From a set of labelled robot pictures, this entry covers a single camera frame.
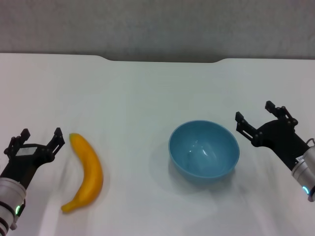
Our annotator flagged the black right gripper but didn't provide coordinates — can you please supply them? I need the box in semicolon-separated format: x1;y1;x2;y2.
235;100;311;171

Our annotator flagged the yellow banana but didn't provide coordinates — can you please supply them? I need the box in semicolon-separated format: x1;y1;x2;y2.
61;133;104;214

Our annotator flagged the blue bowl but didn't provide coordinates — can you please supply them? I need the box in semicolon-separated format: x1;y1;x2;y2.
168;119;240;185

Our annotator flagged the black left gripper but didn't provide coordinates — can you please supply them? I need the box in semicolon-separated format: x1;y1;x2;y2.
0;127;66;190

